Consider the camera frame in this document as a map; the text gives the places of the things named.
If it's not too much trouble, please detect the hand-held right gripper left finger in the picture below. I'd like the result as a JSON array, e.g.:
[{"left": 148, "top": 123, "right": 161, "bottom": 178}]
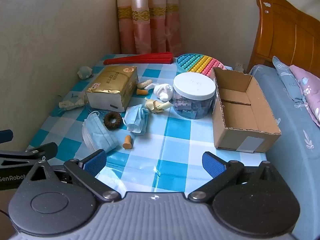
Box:
[{"left": 25, "top": 149, "right": 122, "bottom": 204}]

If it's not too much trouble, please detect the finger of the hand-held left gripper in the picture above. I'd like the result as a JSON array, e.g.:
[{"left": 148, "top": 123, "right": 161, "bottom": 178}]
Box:
[
  {"left": 0, "top": 129, "right": 13, "bottom": 144},
  {"left": 0, "top": 142, "right": 58, "bottom": 165}
]

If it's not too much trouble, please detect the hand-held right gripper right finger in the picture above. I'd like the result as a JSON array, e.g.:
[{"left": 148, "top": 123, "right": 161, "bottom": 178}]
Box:
[{"left": 188, "top": 151, "right": 289, "bottom": 203}]

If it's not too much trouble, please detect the blue face mask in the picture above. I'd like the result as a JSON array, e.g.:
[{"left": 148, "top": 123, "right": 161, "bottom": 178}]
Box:
[
  {"left": 124, "top": 105, "right": 150, "bottom": 134},
  {"left": 82, "top": 110, "right": 120, "bottom": 153}
]

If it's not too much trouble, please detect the cardboard box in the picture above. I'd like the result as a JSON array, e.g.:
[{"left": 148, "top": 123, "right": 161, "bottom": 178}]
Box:
[{"left": 212, "top": 67, "right": 282, "bottom": 153}]

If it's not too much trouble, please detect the floral sachet pouch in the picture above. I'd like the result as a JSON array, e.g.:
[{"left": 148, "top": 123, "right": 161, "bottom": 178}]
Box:
[{"left": 56, "top": 92, "right": 88, "bottom": 111}]

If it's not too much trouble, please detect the cream fabric scrunchie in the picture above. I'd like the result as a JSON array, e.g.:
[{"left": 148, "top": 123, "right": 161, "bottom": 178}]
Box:
[{"left": 146, "top": 99, "right": 173, "bottom": 113}]

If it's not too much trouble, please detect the teal round plush keychain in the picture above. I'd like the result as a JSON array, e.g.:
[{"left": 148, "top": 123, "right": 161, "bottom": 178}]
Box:
[{"left": 77, "top": 66, "right": 93, "bottom": 80}]

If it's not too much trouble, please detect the white sock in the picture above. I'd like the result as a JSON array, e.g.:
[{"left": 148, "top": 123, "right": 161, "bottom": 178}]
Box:
[{"left": 145, "top": 82, "right": 173, "bottom": 101}]

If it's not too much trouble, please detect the brown fabric scrunchie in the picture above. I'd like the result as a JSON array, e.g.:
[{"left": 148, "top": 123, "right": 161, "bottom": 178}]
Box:
[{"left": 104, "top": 112, "right": 122, "bottom": 130}]

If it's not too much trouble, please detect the blue checked tablecloth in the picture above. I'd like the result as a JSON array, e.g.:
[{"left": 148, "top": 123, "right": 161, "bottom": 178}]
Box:
[{"left": 25, "top": 54, "right": 268, "bottom": 200}]

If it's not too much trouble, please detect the gold tissue pack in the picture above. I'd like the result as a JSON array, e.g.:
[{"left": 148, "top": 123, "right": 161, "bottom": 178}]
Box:
[{"left": 85, "top": 66, "right": 139, "bottom": 112}]

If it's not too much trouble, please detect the plastic jar with white lid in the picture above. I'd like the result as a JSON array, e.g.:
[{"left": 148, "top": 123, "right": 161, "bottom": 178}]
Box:
[{"left": 173, "top": 72, "right": 217, "bottom": 120}]

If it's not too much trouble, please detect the rainbow bubble pop toy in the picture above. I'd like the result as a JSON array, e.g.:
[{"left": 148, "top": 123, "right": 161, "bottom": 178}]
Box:
[{"left": 176, "top": 53, "right": 227, "bottom": 77}]

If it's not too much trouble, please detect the red folding fan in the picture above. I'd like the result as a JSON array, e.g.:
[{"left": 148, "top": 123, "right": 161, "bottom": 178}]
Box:
[{"left": 103, "top": 52, "right": 174, "bottom": 65}]

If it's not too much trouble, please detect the blue floral pillow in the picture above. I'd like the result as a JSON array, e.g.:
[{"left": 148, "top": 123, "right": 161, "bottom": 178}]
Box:
[{"left": 272, "top": 56, "right": 308, "bottom": 103}]

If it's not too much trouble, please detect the pink floral pillow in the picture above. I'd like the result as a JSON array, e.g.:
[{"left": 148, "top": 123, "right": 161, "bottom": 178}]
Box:
[{"left": 289, "top": 65, "right": 320, "bottom": 127}]

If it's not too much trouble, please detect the wooden headboard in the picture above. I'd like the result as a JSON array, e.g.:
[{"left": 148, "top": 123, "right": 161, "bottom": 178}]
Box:
[{"left": 246, "top": 0, "right": 320, "bottom": 79}]

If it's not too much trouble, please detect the pink curtain with gold band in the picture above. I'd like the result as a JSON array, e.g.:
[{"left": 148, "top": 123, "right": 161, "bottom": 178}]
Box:
[{"left": 116, "top": 0, "right": 183, "bottom": 55}]

